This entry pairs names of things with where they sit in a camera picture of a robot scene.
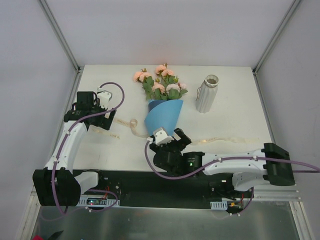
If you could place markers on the left white cable duct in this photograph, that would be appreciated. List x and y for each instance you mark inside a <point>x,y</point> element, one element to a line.
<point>97,202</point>

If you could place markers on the left aluminium frame post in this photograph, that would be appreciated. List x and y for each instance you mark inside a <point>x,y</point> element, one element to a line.
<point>59,34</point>

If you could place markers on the right white cable duct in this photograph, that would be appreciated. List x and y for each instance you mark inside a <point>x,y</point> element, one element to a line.
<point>219,205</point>

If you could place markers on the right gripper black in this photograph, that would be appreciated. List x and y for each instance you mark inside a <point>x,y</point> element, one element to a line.
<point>175,143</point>

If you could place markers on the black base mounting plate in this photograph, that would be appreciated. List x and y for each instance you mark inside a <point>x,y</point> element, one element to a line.
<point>145,189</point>

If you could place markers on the pink flower bouquet blue wrap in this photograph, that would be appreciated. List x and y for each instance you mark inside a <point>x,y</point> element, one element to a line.
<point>163,92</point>

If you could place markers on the red object bottom edge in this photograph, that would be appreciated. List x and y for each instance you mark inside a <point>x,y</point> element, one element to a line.
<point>37,237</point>

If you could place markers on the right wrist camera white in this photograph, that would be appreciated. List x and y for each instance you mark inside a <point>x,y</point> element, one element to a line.
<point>161,137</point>

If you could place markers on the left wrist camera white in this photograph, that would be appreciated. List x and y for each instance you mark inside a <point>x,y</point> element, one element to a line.
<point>104,97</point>

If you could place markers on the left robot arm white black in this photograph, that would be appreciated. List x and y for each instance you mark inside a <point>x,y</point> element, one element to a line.
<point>55,183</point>

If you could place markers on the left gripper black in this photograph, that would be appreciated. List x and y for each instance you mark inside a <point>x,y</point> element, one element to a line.
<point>106,120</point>

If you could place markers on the white ribbed ceramic vase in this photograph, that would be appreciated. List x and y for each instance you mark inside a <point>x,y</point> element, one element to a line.
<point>206,93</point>

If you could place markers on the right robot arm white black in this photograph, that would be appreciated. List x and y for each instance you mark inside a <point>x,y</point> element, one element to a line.
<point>269,165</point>

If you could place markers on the aluminium frame post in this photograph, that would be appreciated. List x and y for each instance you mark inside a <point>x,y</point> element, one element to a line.
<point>277,34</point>
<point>59,34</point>

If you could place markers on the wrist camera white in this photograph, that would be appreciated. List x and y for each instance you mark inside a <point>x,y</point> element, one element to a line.
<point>104,97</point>
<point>161,137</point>

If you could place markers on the white cable duct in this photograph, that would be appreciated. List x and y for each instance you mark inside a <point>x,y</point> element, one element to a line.
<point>97,202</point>
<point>219,205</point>

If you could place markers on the right aluminium frame post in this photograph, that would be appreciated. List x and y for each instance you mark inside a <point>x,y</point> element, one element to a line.
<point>277,34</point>

